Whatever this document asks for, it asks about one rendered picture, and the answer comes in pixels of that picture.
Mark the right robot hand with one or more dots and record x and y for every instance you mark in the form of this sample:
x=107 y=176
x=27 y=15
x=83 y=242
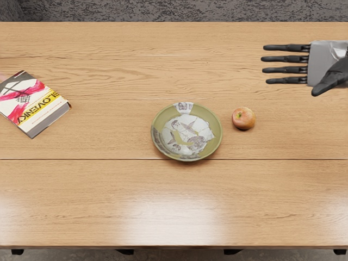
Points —
x=320 y=65

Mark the olive patterned plate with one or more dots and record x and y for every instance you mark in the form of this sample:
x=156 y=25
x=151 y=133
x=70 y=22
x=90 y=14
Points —
x=186 y=131

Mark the red and yellow apple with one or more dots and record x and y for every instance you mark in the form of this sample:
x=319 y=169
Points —
x=243 y=118

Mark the paperback book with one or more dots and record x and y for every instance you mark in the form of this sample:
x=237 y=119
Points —
x=30 y=103

